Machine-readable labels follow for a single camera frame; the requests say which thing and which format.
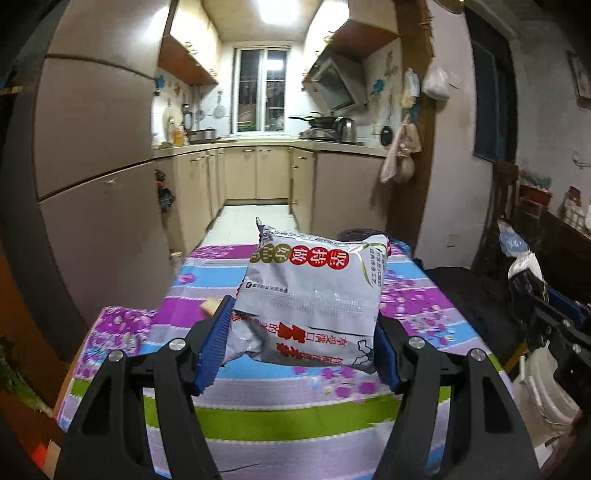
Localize yellow sponge block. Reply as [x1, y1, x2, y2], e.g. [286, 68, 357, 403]
[200, 298, 221, 318]

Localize grey white snack bag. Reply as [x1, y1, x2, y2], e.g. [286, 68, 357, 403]
[224, 223, 391, 373]

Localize beige kitchen base cabinets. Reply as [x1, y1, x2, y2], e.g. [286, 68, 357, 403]
[153, 138, 391, 254]

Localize kitchen window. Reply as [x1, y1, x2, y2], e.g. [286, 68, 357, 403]
[232, 47, 290, 134]

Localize black cloth pile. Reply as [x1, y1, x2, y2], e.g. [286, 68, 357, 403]
[425, 267, 525, 366]

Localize white plastic bucket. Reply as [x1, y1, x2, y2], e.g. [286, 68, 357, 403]
[518, 345, 579, 429]

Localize dark wooden dining table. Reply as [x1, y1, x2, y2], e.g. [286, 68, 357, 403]
[514, 197, 591, 296]

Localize dark wooden chair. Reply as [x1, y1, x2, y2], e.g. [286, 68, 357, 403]
[472, 160, 519, 275]

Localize floral striped tablecloth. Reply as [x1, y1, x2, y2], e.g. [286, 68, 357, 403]
[55, 244, 516, 480]

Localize dark blue window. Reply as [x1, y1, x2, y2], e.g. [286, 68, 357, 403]
[465, 8, 518, 163]

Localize hanging beige cloth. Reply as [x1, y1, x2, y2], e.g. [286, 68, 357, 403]
[379, 121, 423, 184]

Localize beige refrigerator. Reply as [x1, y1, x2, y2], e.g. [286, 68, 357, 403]
[1, 1, 172, 358]

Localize white hanging plastic bag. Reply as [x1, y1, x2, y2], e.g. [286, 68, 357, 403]
[422, 63, 450, 101]

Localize steel kettle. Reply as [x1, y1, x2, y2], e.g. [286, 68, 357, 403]
[335, 117, 356, 144]

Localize black wok pan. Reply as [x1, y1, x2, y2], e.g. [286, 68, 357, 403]
[290, 115, 338, 129]

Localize steel range hood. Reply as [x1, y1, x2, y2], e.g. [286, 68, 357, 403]
[304, 54, 368, 113]

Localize ceiling light panel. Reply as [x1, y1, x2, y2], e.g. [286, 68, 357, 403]
[256, 0, 303, 27]

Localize framed wall picture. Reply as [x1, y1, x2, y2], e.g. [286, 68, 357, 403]
[567, 51, 591, 108]

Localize upper kitchen wall cabinets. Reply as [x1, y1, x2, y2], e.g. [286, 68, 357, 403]
[158, 0, 221, 86]

